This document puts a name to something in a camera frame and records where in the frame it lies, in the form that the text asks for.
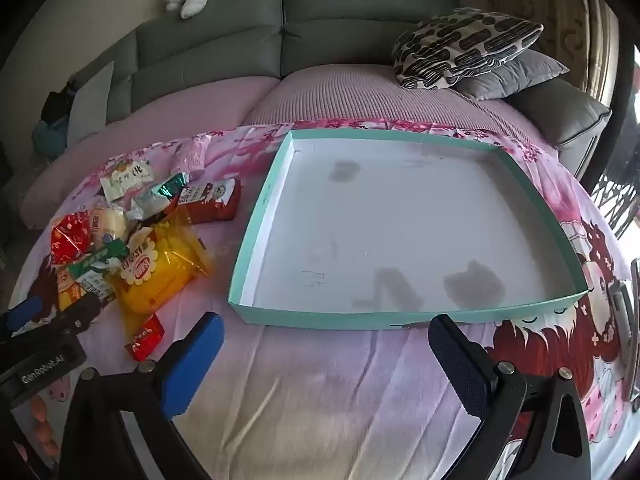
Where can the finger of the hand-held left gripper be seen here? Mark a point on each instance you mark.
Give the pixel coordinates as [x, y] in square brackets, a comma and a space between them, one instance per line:
[25, 310]
[70, 317]

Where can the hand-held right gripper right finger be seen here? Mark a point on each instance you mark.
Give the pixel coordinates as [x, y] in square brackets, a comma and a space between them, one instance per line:
[457, 365]

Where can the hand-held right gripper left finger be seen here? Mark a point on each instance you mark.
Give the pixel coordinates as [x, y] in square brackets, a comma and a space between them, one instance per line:
[195, 360]

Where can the orange snack packet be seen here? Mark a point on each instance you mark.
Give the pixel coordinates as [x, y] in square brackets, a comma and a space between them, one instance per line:
[67, 292]

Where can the dark green snack packet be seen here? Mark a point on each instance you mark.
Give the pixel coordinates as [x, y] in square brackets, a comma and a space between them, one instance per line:
[95, 285]

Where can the small green wrapper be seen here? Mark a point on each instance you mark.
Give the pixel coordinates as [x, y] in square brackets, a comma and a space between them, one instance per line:
[100, 257]

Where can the yellow snack packet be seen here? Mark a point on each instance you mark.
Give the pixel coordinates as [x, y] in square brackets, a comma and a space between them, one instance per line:
[155, 275]

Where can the clear bun packet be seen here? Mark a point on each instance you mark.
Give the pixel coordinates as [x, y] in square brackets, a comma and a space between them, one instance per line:
[107, 222]

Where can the silver green snack packet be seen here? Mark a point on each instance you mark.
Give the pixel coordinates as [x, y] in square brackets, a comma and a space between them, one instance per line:
[152, 200]

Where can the white peach snack packet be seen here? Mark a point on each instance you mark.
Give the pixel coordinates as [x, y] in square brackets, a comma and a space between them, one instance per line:
[125, 180]

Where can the teal cardboard box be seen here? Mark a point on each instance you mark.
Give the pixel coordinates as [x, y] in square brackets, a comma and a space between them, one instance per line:
[380, 230]

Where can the pink snack packet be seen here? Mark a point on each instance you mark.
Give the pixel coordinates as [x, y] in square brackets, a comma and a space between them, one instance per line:
[192, 155]

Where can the small red snack packet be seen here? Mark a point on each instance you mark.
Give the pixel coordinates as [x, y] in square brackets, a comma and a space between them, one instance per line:
[146, 337]

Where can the printed pink blanket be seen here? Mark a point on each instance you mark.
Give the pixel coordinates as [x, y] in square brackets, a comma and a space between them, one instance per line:
[325, 385]

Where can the dark red snack packet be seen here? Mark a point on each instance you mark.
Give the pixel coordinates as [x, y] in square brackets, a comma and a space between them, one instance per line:
[212, 202]

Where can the blue cloth bundle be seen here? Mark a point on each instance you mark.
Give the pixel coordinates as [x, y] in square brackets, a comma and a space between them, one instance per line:
[50, 135]

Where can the black cloth bundle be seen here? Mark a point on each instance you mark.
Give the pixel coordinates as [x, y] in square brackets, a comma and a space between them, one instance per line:
[55, 105]

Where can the light grey pillow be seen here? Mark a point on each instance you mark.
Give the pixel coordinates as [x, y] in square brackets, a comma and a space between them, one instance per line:
[90, 105]

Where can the black metal railing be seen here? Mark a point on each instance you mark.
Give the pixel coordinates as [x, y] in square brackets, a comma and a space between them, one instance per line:
[615, 200]

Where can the pink sofa cover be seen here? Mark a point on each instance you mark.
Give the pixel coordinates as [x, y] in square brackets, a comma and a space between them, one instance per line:
[350, 95]

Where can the black white patterned pillow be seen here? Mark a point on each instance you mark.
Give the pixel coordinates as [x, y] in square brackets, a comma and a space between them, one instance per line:
[460, 45]

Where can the beige patterned curtain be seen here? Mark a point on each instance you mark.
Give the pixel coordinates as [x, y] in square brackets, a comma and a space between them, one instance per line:
[550, 10]

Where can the grey sofa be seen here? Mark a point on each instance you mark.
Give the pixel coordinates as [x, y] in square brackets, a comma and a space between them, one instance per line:
[325, 15]

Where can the silver metal frame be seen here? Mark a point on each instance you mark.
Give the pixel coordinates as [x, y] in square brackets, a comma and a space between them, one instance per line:
[632, 320]

